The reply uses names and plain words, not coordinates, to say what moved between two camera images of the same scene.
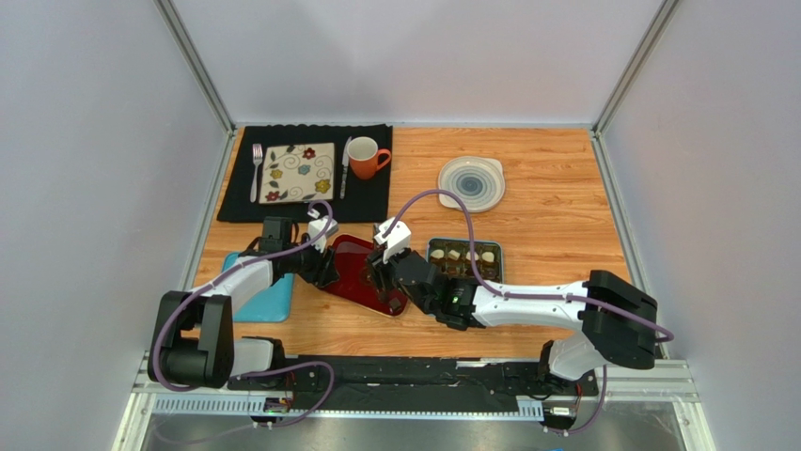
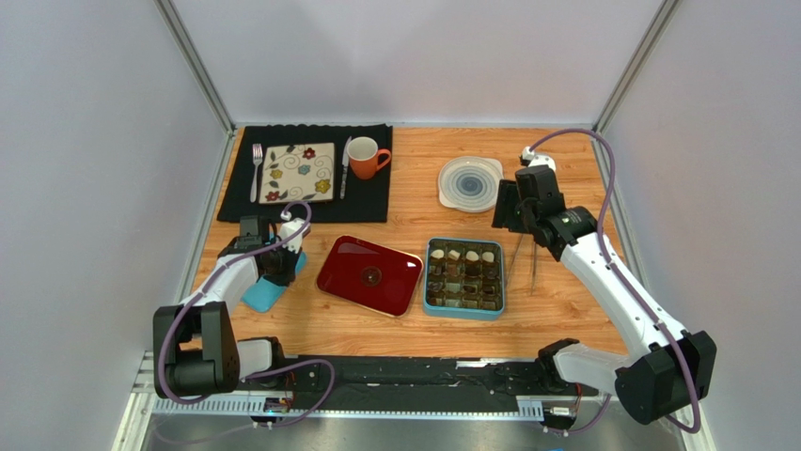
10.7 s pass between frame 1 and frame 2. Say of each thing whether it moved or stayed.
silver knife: stayed
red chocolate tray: stayed
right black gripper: moved
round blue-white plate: stayed
